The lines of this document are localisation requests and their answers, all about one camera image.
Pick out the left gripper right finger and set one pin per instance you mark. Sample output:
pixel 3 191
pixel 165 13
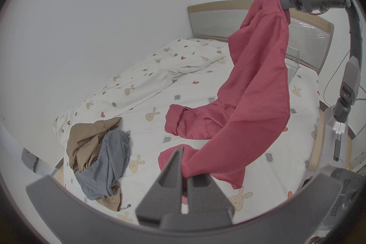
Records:
pixel 208 200

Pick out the clear plastic box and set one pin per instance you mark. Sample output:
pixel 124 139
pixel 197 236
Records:
pixel 293 65

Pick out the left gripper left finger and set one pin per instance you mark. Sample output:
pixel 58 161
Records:
pixel 163 197

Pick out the grey garment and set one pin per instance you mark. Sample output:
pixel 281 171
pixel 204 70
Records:
pixel 111 157

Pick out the bed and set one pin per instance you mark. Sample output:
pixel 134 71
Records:
pixel 148 140

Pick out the khaki garment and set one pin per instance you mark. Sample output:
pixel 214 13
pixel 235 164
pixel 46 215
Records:
pixel 85 137

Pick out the white printed quilt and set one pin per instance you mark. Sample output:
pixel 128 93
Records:
pixel 137 85

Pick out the red shirt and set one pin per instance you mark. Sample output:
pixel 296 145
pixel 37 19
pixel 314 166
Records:
pixel 257 94

